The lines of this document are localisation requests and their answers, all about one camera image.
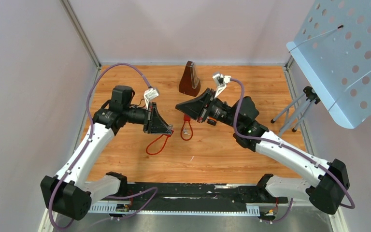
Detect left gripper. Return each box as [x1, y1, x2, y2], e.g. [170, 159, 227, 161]
[123, 102, 171, 135]

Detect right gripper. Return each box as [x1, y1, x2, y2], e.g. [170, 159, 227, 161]
[175, 88, 241, 130]

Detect red cable lock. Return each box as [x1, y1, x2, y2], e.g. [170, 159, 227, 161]
[180, 114, 193, 141]
[145, 130, 174, 156]

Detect orange black padlock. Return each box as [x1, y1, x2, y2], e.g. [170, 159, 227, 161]
[207, 118, 217, 126]

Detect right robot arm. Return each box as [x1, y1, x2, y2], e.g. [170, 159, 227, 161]
[175, 88, 350, 215]

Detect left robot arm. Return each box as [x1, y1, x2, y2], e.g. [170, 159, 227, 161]
[40, 86, 172, 220]

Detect silver keys of upper lock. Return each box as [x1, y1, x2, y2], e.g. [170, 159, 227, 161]
[182, 129, 190, 135]

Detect brown wooden metronome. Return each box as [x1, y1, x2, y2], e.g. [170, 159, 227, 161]
[178, 61, 201, 97]

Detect blue perforated metal stand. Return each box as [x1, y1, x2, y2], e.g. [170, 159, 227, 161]
[286, 0, 371, 129]

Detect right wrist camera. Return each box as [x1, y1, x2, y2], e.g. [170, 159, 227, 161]
[212, 72, 231, 98]

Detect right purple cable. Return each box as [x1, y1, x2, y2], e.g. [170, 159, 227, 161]
[230, 78, 356, 210]

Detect purple cable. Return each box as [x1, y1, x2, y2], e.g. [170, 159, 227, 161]
[230, 78, 356, 210]
[48, 62, 153, 231]

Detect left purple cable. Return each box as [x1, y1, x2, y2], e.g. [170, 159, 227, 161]
[48, 62, 153, 231]

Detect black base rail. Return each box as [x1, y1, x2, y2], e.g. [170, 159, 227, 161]
[107, 182, 289, 207]

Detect white cable duct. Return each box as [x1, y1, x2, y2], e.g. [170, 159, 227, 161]
[89, 199, 260, 217]

